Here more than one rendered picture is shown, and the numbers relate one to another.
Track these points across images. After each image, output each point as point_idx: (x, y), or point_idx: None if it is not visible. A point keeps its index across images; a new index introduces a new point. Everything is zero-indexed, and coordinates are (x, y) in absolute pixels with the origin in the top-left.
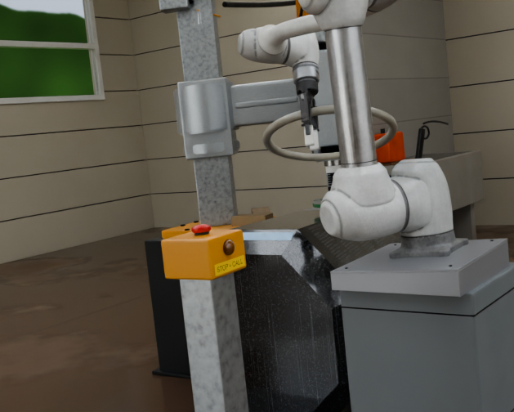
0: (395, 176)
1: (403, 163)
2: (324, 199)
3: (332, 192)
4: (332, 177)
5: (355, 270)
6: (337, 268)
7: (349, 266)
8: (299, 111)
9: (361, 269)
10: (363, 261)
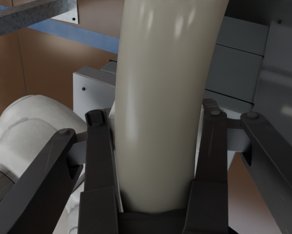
0: (74, 207)
1: (68, 229)
2: None
3: None
4: None
5: (73, 100)
6: (85, 77)
7: (90, 90)
8: (117, 146)
9: (79, 105)
10: (110, 102)
